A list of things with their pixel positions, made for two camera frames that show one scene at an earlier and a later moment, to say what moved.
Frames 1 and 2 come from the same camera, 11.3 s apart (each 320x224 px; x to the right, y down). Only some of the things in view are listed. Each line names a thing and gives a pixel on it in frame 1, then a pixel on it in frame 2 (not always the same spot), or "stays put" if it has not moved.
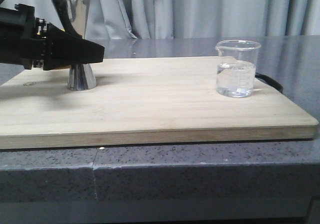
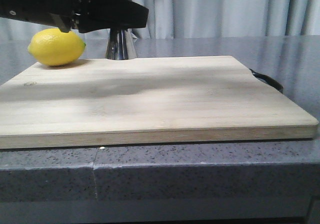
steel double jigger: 73,12 -> 120,46
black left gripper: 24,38 -> 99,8
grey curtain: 144,11 stays put
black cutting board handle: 269,81 stays put
